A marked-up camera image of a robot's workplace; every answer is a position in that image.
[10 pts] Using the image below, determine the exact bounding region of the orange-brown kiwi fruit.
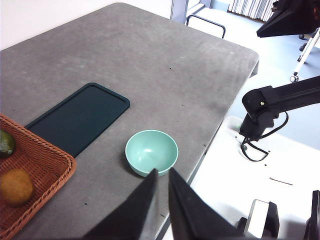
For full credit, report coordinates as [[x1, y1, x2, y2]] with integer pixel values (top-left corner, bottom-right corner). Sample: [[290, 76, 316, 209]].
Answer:
[[0, 168, 35, 208]]

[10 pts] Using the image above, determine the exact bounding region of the dark rectangular tray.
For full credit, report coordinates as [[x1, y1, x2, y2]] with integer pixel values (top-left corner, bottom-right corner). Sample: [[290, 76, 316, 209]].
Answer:
[[24, 82, 131, 159]]

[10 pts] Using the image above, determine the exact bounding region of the green avocado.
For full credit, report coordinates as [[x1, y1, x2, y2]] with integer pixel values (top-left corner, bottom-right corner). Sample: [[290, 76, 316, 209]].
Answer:
[[0, 129, 17, 159]]

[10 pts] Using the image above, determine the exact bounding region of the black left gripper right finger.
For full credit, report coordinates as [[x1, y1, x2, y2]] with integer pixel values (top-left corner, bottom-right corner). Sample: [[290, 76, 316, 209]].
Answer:
[[168, 167, 253, 240]]

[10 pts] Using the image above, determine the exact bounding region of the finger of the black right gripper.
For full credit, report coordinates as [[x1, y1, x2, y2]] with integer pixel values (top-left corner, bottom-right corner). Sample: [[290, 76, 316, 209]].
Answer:
[[256, 0, 320, 39]]

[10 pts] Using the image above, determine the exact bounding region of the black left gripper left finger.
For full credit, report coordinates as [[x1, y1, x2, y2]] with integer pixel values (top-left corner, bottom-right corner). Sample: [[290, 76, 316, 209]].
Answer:
[[82, 168, 159, 240]]

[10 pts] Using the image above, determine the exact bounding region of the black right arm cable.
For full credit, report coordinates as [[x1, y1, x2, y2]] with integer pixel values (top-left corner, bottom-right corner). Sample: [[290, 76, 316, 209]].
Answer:
[[240, 111, 290, 163]]

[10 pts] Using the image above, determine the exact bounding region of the white pleated curtain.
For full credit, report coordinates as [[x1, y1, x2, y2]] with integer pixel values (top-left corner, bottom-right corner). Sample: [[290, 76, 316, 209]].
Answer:
[[227, 0, 278, 23]]

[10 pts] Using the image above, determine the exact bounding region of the white stand leg with caster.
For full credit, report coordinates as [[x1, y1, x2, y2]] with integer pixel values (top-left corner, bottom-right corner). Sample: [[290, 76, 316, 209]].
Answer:
[[289, 27, 320, 83]]

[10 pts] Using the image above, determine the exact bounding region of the white box on black bracket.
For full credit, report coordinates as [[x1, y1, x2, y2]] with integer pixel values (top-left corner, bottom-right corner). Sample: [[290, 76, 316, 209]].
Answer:
[[236, 198, 280, 240]]

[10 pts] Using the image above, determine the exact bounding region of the teal ribbed bowl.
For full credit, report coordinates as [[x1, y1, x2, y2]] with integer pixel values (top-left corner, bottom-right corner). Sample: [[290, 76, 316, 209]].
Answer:
[[124, 129, 180, 178]]

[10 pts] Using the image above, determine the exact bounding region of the black upright post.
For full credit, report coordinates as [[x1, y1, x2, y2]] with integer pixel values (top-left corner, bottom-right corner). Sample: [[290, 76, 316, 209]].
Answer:
[[303, 189, 320, 240]]

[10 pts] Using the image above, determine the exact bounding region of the brown wicker basket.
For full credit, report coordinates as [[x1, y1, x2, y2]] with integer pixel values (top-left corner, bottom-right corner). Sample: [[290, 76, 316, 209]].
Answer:
[[0, 113, 78, 240]]

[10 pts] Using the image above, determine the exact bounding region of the thin black rod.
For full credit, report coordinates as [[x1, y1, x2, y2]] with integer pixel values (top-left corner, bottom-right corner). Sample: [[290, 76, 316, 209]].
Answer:
[[269, 176, 294, 187]]

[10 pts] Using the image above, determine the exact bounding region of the black metal tube frame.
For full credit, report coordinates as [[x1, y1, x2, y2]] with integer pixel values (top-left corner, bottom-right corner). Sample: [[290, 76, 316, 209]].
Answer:
[[186, 14, 227, 40]]

